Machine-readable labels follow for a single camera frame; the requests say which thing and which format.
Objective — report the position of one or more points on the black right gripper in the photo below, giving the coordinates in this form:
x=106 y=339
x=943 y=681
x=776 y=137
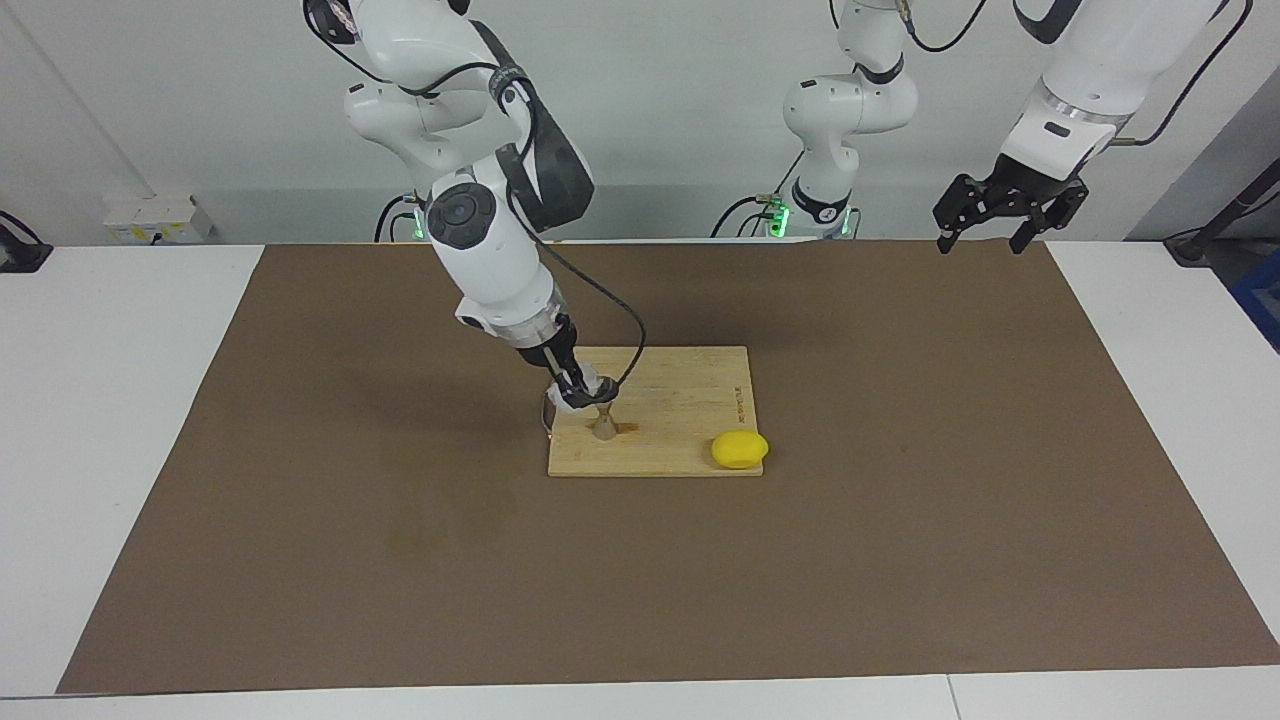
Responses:
x=560 y=352

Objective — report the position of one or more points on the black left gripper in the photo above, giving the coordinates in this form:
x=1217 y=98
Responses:
x=1035 y=192

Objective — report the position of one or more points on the steel double jigger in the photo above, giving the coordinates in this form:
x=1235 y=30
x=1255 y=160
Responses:
x=605 y=428

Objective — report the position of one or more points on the white wall socket box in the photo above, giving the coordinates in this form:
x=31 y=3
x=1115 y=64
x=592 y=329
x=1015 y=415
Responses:
x=155 y=218

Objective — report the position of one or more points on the bamboo cutting board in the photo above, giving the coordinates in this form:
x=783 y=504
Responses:
x=680 y=400

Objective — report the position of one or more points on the small clear glass cup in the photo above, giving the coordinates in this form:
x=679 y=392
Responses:
x=600 y=388

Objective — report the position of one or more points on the brown table mat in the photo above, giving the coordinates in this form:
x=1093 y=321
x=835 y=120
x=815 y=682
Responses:
x=600 y=600

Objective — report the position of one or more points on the blue crate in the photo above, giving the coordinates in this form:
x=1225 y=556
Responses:
x=1262 y=315

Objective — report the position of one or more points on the black stand foot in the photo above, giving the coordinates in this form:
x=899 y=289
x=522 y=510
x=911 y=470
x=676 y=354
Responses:
x=20 y=255

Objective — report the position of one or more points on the yellow lemon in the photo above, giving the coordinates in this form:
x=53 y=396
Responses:
x=740 y=450

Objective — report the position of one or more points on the black tripod leg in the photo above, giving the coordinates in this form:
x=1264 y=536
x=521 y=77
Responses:
x=1215 y=222

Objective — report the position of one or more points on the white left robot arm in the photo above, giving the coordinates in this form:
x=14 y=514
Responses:
x=1090 y=70

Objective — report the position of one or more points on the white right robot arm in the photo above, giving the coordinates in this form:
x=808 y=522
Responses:
x=480 y=240

